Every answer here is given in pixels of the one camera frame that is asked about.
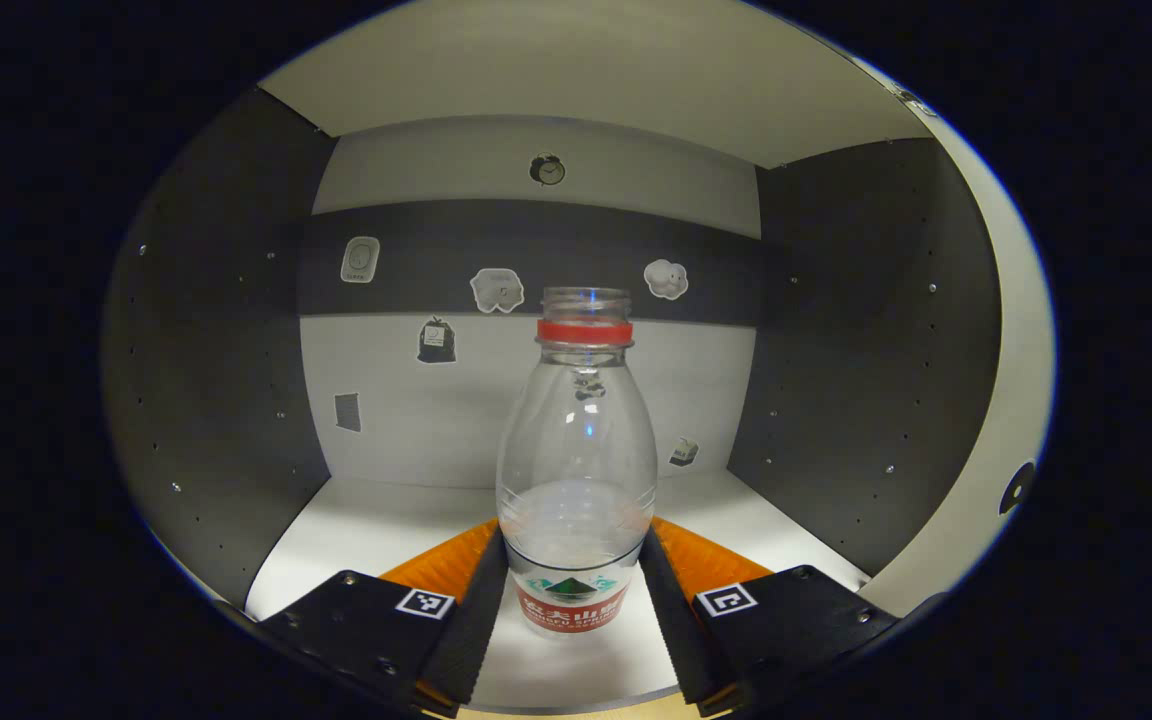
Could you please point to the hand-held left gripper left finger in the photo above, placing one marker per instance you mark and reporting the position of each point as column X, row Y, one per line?
column 476, row 630

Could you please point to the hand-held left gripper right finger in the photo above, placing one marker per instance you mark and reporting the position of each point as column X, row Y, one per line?
column 686, row 640

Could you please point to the clear plastic water bottle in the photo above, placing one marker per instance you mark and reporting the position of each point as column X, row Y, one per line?
column 576, row 450

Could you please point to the white cabinet door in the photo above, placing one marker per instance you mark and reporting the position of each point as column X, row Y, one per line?
column 1006, row 380

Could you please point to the white cabinet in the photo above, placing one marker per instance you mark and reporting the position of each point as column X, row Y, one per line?
column 436, row 420

